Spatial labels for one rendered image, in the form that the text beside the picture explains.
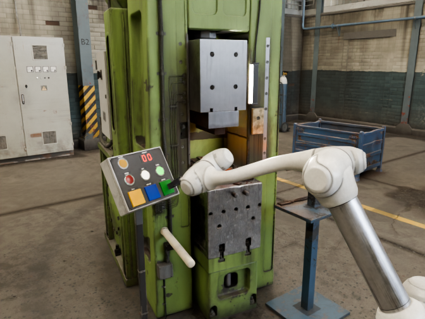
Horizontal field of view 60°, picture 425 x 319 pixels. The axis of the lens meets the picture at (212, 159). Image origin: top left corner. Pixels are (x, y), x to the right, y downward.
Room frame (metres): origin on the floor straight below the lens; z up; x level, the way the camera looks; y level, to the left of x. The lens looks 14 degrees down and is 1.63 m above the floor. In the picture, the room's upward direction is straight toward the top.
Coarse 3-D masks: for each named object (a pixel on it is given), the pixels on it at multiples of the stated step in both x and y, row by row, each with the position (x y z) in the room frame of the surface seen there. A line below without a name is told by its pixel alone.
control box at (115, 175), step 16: (112, 160) 1.72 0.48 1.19; (128, 160) 1.78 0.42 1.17; (144, 160) 1.84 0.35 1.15; (160, 160) 1.91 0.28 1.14; (112, 176) 1.69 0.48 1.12; (160, 176) 1.86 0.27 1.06; (112, 192) 1.70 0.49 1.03; (144, 192) 1.74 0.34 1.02; (160, 192) 1.80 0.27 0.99; (176, 192) 1.87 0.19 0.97; (128, 208) 1.63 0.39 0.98
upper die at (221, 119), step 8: (192, 112) 2.34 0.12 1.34; (208, 112) 2.13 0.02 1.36; (216, 112) 2.14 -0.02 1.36; (224, 112) 2.17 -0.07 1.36; (232, 112) 2.19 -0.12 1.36; (192, 120) 2.34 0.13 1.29; (200, 120) 2.22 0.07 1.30; (208, 120) 2.12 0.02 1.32; (216, 120) 2.14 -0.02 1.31; (224, 120) 2.17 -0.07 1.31; (232, 120) 2.19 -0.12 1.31
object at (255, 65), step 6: (258, 18) 2.41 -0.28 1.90; (258, 24) 2.41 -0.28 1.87; (252, 66) 2.37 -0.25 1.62; (258, 66) 2.39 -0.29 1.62; (252, 72) 2.37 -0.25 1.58; (258, 72) 2.39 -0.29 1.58; (252, 78) 2.37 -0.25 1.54; (252, 84) 2.37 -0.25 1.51; (252, 90) 2.37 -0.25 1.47; (252, 96) 2.37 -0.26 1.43; (252, 102) 2.37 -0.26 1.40
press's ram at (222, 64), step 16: (192, 48) 2.19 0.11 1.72; (208, 48) 2.12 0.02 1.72; (224, 48) 2.16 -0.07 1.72; (240, 48) 2.21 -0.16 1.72; (192, 64) 2.19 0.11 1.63; (208, 64) 2.12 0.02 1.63; (224, 64) 2.16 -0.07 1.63; (240, 64) 2.21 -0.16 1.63; (192, 80) 2.20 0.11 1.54; (208, 80) 2.12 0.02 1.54; (224, 80) 2.16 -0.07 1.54; (240, 80) 2.21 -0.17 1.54; (192, 96) 2.20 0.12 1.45; (208, 96) 2.12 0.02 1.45; (224, 96) 2.17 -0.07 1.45; (240, 96) 2.21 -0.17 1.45
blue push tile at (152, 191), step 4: (152, 184) 1.79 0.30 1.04; (144, 188) 1.75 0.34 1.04; (148, 188) 1.76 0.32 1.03; (152, 188) 1.77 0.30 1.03; (156, 188) 1.79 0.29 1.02; (148, 192) 1.74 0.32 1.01; (152, 192) 1.76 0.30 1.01; (156, 192) 1.77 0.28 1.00; (148, 196) 1.73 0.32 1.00; (152, 196) 1.75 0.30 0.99; (156, 196) 1.76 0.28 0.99; (160, 196) 1.78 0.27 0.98
